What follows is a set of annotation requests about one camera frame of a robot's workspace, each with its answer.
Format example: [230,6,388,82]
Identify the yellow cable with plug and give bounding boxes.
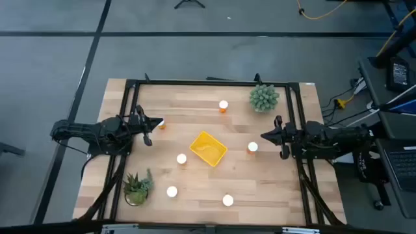
[334,8,416,110]

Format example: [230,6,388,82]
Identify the black chair base leg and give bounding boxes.
[0,142,26,157]

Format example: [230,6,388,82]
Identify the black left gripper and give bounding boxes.
[129,104,164,147]

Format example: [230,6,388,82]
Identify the black crossbar with grey brackets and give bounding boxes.
[0,220,416,234]

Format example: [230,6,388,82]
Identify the yellow floor cable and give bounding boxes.
[295,0,348,21]

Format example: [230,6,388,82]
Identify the grey side desk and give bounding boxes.
[358,57,416,219]

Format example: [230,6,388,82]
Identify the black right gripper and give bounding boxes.
[260,114,297,161]

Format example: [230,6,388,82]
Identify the black power brick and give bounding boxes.
[385,57,411,93]

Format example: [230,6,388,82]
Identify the black tripod legs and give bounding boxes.
[174,0,207,10]

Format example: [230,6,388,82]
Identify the black laptop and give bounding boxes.
[383,146,416,193]

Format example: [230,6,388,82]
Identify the round pale green spiky plant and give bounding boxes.
[249,83,281,114]

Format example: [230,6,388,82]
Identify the yellow plastic basket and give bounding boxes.
[189,131,228,168]

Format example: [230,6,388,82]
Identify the black aluminium table frame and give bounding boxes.
[76,73,347,227]

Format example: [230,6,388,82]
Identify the black slanted pole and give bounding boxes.
[369,24,416,69]

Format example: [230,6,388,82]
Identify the green succulent in glass pot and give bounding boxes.
[122,168,155,207]

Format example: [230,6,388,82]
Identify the blue flat object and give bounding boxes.
[388,97,416,115]

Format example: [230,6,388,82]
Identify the black bag white lettering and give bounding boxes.
[352,148,393,211]

